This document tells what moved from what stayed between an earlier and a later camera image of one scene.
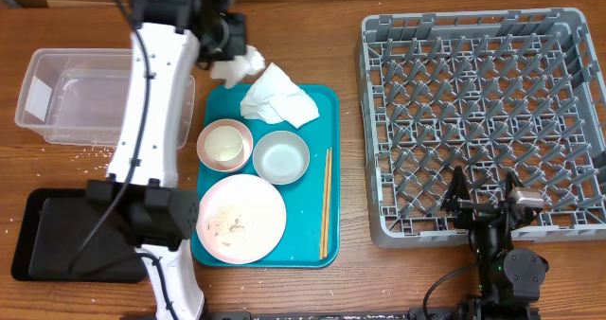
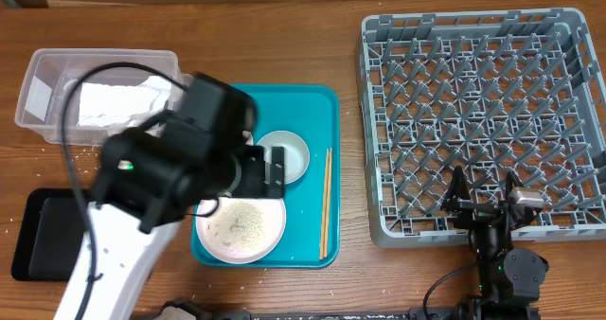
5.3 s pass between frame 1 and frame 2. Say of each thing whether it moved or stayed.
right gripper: stayed
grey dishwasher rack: stayed
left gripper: moved
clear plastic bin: stayed
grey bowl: stayed
